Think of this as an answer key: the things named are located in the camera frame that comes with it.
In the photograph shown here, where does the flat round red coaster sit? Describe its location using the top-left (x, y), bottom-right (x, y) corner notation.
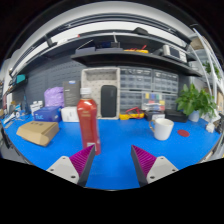
top-left (176, 129), bottom-right (191, 138)

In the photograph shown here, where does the beige perforated board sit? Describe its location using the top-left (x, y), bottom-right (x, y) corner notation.
top-left (80, 67), bottom-right (121, 120)

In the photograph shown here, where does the red drink bottle white cap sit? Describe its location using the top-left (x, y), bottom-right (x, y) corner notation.
top-left (76, 87), bottom-right (102, 156)

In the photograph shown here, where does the dark grey upright box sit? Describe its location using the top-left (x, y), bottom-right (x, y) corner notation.
top-left (62, 79), bottom-right (82, 108)

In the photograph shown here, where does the plain black box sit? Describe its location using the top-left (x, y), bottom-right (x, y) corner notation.
top-left (164, 109), bottom-right (190, 123)

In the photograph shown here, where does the black rounded pouch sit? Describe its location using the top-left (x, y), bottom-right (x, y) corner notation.
top-left (100, 84), bottom-right (118, 118)

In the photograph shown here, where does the black overhead shelf unit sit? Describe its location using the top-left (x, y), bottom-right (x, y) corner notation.
top-left (6, 13), bottom-right (208, 88)

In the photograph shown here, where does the blue box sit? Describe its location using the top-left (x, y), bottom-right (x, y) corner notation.
top-left (33, 105), bottom-right (63, 123)

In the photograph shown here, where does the white shelf unit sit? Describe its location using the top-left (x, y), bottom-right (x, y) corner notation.
top-left (188, 28), bottom-right (224, 113)

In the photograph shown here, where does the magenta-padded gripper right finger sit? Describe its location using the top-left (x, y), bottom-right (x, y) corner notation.
top-left (130, 144), bottom-right (180, 188)

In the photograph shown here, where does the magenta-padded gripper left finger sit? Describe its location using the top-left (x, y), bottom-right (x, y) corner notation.
top-left (45, 144), bottom-right (97, 188)

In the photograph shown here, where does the black box with white label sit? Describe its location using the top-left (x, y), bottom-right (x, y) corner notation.
top-left (144, 111), bottom-right (166, 122)

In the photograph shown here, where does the yellow multimeter with red leads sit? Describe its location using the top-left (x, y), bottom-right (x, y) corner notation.
top-left (119, 106), bottom-right (146, 121)

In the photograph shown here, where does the white mug with gold handle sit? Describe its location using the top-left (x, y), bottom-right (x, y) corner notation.
top-left (148, 117), bottom-right (175, 141)

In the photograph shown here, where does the green plant in white pot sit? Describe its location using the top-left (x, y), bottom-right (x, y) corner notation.
top-left (175, 83), bottom-right (218, 123)

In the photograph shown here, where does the brown cardboard box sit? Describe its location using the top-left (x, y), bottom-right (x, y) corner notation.
top-left (15, 120), bottom-right (60, 148)

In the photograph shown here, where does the grey small-drawer cabinet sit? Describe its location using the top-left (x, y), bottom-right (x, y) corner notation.
top-left (119, 90), bottom-right (144, 114)
top-left (151, 69), bottom-right (180, 94)
top-left (119, 66), bottom-right (154, 92)

